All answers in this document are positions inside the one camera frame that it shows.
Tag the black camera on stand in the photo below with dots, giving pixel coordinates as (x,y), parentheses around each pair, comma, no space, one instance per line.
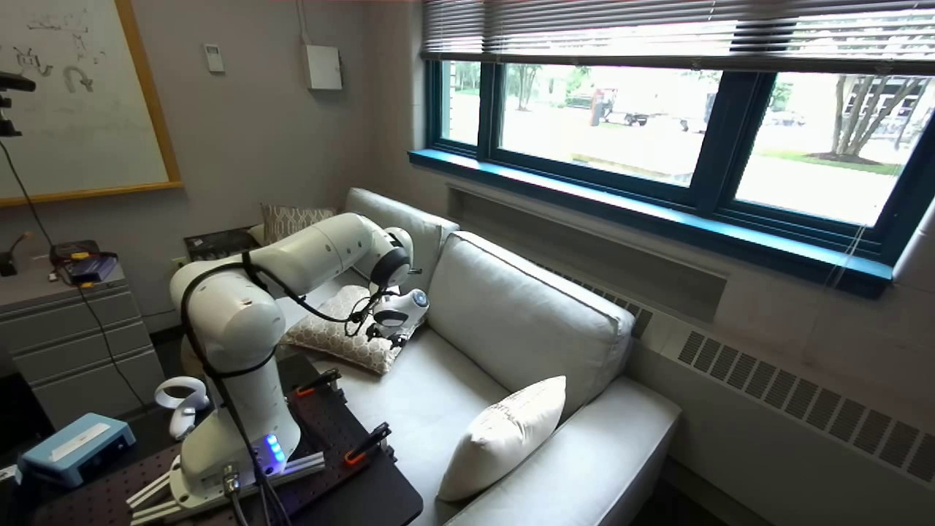
(13,84)

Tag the beige geometric patterned pillow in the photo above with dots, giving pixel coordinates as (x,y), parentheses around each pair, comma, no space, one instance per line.
(338,346)

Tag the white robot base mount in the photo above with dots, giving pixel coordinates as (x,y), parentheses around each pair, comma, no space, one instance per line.
(172,492)

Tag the tree outside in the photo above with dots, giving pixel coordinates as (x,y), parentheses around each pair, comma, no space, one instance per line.
(858,122)

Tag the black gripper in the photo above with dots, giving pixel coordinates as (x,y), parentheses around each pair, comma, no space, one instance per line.
(388,325)

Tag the black robot table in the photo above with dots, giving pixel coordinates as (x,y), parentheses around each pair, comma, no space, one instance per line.
(369,499)

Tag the small cream pillow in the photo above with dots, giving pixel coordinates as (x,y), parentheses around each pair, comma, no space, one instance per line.
(502,440)

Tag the teal window frame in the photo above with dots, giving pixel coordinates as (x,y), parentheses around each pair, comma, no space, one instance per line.
(723,135)

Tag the white wall box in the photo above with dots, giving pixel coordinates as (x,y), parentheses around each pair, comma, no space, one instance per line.
(324,69)

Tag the gray drawer cabinet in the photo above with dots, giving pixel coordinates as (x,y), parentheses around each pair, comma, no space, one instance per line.
(70,340)

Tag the radiator vent grille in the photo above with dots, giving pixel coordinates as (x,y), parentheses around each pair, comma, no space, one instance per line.
(807,400)

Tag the wood framed whiteboard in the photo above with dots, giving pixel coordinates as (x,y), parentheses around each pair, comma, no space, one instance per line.
(77,106)

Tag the small black stand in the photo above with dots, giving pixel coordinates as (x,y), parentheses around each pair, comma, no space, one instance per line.
(7,259)

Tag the white VR controller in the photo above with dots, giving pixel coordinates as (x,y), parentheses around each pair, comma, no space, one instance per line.
(182,423)

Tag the black orange clamp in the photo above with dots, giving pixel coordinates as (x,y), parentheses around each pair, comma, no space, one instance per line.
(369,442)
(318,384)

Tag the black orange small box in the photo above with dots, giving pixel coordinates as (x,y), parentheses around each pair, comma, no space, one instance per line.
(83,264)

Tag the blue box device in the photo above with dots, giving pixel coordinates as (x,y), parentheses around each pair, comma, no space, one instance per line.
(74,451)

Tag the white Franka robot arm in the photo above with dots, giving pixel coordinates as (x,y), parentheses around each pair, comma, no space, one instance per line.
(235,322)

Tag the gray sofa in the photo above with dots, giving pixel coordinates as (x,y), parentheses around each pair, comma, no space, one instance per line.
(603,458)

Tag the white wall switch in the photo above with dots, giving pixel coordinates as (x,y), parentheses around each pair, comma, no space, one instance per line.
(214,59)

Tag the white lattice patterned pillow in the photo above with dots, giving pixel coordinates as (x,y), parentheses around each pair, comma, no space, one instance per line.
(287,223)

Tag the window blinds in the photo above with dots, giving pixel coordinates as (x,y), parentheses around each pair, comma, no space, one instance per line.
(682,31)

